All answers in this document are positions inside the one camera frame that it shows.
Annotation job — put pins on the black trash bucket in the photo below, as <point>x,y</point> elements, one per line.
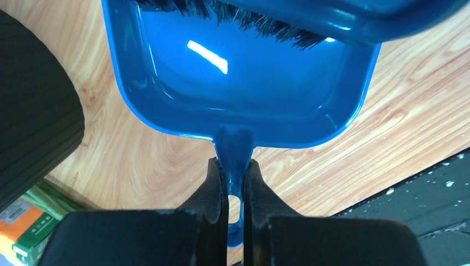
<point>42,119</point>

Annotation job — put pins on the green bean bundle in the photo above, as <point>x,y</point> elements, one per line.
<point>51,201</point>

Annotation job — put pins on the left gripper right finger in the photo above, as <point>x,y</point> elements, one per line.
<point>260,203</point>

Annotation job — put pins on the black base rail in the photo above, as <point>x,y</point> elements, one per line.
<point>434,204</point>

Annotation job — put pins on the blue hand brush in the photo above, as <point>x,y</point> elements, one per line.
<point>307,23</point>

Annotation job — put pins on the blue dustpan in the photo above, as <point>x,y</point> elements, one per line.
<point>200,78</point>

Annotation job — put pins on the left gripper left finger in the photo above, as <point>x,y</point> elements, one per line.
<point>210,201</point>

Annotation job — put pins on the orange juice carton front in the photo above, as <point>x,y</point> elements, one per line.
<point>25,230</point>

